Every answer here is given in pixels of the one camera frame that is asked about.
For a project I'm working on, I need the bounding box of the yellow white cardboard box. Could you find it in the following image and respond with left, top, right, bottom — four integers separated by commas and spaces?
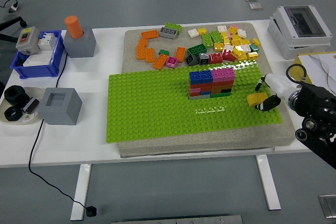
292, 52, 336, 88

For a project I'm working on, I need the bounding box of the grey cube with square recess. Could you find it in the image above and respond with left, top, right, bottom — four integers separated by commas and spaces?
38, 87, 83, 126

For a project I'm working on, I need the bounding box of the dark grey small brick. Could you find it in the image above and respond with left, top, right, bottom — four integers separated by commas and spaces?
185, 53, 199, 67

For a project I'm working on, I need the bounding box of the white table leg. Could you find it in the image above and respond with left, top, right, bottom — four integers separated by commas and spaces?
256, 155, 281, 211
70, 164, 92, 221

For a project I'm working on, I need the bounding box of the grey cube with round hole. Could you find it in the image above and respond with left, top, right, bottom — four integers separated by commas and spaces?
64, 26, 96, 58

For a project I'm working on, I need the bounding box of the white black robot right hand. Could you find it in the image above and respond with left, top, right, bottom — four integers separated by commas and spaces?
254, 73, 292, 112

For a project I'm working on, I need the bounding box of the white switch panel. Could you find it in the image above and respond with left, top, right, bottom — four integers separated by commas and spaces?
23, 52, 52, 67

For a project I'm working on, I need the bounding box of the brown metal cylindrical part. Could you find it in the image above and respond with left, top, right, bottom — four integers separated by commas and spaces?
22, 97, 40, 114

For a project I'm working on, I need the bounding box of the multicolour stacked brick wall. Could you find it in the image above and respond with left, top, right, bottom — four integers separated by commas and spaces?
188, 67, 236, 101

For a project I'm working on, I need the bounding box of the metal floor hatch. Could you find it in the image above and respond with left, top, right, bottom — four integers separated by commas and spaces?
318, 195, 336, 219

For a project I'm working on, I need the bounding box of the grey foam mat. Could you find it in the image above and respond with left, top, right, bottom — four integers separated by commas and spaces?
117, 22, 297, 158

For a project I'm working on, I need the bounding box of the dark grey sloped brick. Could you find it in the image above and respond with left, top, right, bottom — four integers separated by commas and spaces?
198, 52, 210, 65

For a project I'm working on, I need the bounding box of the orange cylinder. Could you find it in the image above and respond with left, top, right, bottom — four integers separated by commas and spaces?
65, 15, 85, 39

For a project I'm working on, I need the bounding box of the black office chair base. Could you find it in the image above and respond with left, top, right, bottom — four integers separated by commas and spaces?
0, 0, 27, 42

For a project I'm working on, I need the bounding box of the grey long brick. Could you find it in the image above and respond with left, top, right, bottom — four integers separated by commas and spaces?
158, 26, 180, 39

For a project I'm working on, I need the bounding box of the white circuit breaker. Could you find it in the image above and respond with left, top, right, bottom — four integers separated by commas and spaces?
39, 31, 57, 51

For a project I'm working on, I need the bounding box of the lime green studded baseplate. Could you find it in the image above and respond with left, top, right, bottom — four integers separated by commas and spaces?
106, 60, 283, 144

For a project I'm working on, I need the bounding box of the white oval plate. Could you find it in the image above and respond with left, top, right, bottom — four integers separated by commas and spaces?
0, 87, 45, 125

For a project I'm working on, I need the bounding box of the dark green brick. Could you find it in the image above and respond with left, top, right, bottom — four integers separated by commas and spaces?
187, 43, 207, 58

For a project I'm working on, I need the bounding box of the large black nut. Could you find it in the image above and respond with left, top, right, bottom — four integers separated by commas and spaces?
4, 85, 28, 105

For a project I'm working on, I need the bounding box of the lime green brick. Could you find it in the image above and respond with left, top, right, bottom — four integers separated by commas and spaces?
164, 23, 183, 35
209, 30, 224, 44
201, 33, 214, 49

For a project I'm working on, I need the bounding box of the magenta brick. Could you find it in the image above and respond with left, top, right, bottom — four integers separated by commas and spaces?
165, 56, 179, 69

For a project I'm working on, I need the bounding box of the white plug adapter with cable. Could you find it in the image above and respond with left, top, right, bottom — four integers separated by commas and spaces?
2, 0, 20, 13

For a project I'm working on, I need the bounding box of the white electrical enclosure box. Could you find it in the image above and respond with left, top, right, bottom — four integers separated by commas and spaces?
267, 5, 333, 59

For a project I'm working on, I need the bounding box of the small black nut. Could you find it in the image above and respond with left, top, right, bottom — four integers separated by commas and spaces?
4, 106, 24, 122

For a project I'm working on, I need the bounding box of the blue plastic bin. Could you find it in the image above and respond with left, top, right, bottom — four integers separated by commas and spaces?
10, 29, 66, 79

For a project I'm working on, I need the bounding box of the black plug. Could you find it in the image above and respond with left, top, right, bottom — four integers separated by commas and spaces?
86, 205, 98, 218

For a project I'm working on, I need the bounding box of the yellow curved brick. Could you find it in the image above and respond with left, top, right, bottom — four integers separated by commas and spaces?
246, 92, 268, 107

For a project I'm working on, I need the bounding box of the black power cable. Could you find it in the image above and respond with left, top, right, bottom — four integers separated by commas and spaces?
28, 52, 90, 210

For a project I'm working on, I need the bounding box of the red brick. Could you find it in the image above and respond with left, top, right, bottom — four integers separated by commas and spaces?
222, 50, 236, 62
208, 52, 224, 65

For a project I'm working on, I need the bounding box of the grey push-button switch box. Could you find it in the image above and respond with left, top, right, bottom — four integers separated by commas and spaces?
15, 26, 40, 54

